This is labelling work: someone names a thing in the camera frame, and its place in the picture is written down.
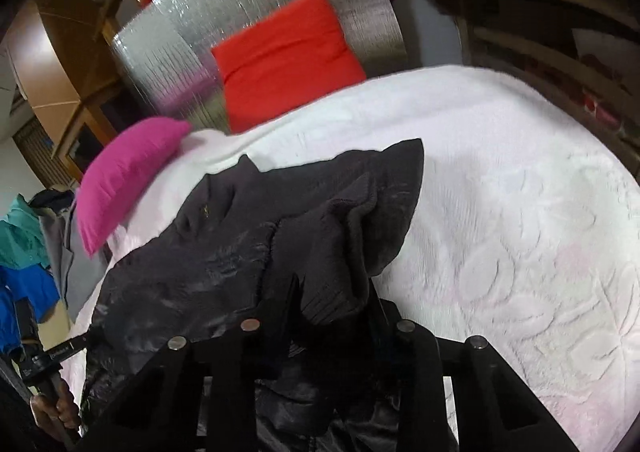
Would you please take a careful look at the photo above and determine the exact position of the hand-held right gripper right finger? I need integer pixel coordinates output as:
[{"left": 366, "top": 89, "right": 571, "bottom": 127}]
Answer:
[{"left": 370, "top": 282, "right": 581, "bottom": 452}]

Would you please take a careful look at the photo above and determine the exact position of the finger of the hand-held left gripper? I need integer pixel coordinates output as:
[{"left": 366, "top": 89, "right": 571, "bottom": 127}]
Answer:
[{"left": 44, "top": 332, "right": 97, "bottom": 363}]

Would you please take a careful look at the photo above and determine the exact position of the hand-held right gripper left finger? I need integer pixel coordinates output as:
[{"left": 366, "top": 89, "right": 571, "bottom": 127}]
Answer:
[{"left": 85, "top": 277, "right": 301, "bottom": 452}]

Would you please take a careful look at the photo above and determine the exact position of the black puffer jacket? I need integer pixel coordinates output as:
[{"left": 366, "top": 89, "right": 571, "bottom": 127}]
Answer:
[{"left": 80, "top": 137, "right": 461, "bottom": 452}]

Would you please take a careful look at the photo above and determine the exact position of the person's left hand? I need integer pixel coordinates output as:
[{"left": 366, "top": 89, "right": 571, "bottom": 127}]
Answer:
[{"left": 30, "top": 379, "right": 81, "bottom": 433}]

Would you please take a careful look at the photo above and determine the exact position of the grey garment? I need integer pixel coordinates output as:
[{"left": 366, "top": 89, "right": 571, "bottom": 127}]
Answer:
[{"left": 37, "top": 205, "right": 108, "bottom": 320}]

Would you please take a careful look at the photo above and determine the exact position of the teal garment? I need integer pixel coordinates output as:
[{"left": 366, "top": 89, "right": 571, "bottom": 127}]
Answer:
[{"left": 0, "top": 195, "right": 51, "bottom": 270}]

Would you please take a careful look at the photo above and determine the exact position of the white textured blanket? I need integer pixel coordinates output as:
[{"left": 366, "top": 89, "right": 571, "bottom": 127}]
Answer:
[{"left": 60, "top": 65, "right": 640, "bottom": 452}]

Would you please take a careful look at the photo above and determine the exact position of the pink pillow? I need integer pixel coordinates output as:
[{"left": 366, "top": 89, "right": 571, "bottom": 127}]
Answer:
[{"left": 77, "top": 116, "right": 193, "bottom": 257}]

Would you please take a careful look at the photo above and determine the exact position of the red pillow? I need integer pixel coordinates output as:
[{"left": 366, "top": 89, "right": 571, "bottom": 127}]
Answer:
[{"left": 211, "top": 0, "right": 368, "bottom": 133}]

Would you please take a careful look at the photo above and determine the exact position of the curved wooden column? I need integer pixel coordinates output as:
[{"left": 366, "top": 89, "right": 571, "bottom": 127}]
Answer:
[{"left": 15, "top": 0, "right": 126, "bottom": 173}]

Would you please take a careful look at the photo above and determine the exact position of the silver foil insulation mat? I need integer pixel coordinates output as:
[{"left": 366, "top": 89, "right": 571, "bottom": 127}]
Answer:
[{"left": 111, "top": 0, "right": 406, "bottom": 135}]

